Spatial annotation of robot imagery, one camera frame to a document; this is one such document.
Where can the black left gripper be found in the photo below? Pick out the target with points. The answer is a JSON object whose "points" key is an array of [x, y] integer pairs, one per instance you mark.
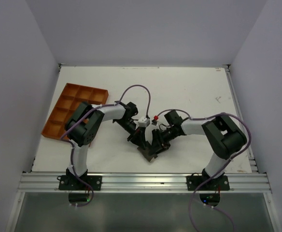
{"points": [[138, 138]]}

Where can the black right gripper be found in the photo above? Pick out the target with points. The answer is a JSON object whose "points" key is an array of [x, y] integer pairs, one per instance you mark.
{"points": [[159, 143]]}

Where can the olive underwear with cream waistband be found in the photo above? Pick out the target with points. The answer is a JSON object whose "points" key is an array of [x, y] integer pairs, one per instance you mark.
{"points": [[149, 154]]}

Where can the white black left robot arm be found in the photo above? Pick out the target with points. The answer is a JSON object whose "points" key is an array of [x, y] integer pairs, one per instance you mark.
{"points": [[82, 127]]}

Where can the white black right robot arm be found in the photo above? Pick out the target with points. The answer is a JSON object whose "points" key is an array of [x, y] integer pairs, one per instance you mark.
{"points": [[226, 139]]}

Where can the orange wooden compartment tray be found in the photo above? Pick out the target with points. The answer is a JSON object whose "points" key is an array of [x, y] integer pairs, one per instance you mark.
{"points": [[68, 101]]}

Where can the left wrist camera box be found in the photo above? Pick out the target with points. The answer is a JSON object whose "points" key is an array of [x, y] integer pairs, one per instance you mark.
{"points": [[143, 122]]}

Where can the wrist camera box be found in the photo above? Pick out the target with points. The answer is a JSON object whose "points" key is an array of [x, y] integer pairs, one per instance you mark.
{"points": [[155, 120], [143, 122]]}

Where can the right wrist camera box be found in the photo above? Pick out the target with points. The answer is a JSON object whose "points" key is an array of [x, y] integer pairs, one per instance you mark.
{"points": [[155, 120]]}

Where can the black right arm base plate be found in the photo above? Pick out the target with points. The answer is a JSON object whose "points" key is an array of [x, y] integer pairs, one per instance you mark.
{"points": [[203, 183]]}

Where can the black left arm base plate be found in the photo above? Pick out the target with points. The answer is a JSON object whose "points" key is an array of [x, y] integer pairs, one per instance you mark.
{"points": [[71, 183]]}

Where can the aluminium frame rail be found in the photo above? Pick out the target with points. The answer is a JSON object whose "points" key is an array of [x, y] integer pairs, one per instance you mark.
{"points": [[148, 183]]}

